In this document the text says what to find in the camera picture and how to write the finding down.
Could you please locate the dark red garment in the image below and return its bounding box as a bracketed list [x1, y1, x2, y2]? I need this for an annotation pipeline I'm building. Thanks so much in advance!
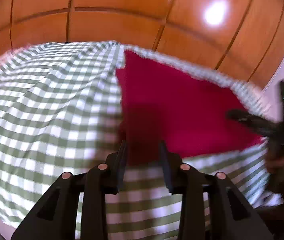
[116, 50, 261, 166]

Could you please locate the wooden wardrobe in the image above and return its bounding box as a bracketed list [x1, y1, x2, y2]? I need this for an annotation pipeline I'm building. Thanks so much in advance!
[0, 0, 284, 87]

